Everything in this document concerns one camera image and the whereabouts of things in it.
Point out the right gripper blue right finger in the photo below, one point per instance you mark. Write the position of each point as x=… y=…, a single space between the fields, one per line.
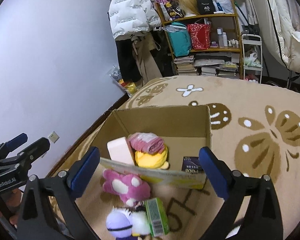
x=262 y=219

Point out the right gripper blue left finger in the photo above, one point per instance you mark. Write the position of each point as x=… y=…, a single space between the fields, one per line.
x=37 y=219

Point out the purple haired plush doll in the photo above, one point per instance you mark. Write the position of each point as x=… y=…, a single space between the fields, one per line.
x=118 y=223

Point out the black face tissue pack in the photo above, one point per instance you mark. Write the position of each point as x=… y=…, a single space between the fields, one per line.
x=191 y=165

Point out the pink white plush toy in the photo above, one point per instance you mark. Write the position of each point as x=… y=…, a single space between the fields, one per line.
x=130 y=188

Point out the green tissue pack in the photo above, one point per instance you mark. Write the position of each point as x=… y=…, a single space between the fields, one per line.
x=157 y=218

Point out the yellow plush toy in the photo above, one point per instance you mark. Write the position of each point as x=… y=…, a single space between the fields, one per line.
x=153 y=161

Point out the pink towel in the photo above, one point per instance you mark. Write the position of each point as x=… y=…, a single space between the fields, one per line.
x=146 y=142

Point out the white fluffy duck plush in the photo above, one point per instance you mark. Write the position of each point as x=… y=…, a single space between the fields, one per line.
x=139 y=221

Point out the pink swirl roll plush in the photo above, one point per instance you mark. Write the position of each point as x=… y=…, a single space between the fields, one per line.
x=120 y=150

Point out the person's hand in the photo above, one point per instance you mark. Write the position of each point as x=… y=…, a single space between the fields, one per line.
x=13 y=202

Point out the beige patterned carpet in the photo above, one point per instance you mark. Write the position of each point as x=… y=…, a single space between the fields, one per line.
x=253 y=128

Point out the open cardboard box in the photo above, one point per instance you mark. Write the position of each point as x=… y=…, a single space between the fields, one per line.
x=184 y=129

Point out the plastic bag of toys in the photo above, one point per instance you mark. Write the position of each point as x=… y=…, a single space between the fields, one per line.
x=129 y=87

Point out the black hanging garment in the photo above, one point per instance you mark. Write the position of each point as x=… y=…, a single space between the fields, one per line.
x=127 y=64

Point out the beige hanging coat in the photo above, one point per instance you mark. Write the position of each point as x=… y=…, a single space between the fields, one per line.
x=148 y=68

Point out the stack of books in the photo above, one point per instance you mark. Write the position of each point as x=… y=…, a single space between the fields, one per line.
x=184 y=65

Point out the white trolley cart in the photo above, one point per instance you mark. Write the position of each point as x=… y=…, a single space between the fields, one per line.
x=252 y=57

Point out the wooden shelf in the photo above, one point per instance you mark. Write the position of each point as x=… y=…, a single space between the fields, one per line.
x=224 y=57

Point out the white puffer jacket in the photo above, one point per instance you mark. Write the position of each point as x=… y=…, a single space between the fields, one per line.
x=130 y=18

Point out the red gift bag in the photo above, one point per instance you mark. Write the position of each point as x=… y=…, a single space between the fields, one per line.
x=199 y=35

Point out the white reclining chair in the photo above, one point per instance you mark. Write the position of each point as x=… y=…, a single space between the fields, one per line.
x=286 y=17

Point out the teal bag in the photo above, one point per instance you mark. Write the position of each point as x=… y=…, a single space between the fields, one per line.
x=179 y=39

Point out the black box with 40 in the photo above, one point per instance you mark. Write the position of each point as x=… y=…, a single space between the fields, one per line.
x=205 y=7

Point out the blonde wig head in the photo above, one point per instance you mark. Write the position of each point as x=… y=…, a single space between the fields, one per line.
x=189 y=7

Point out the white wall socket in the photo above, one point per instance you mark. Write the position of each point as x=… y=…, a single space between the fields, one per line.
x=53 y=137

